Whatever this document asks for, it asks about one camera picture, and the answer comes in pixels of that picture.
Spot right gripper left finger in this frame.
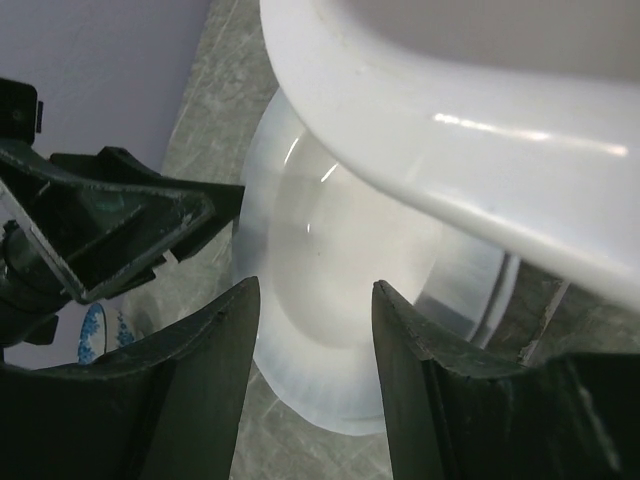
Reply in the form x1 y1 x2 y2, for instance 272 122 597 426
1 277 260 479

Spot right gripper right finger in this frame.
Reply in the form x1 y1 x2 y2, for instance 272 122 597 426
372 281 639 479

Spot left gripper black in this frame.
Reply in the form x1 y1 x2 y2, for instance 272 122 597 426
1 78 244 345

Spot white plate blue rim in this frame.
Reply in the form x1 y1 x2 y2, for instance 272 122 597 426
232 93 520 436

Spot white plastic bin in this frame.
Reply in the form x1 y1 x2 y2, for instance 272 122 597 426
259 1 639 311

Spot blue and white small dish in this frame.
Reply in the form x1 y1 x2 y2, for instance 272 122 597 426
77 303 136 365

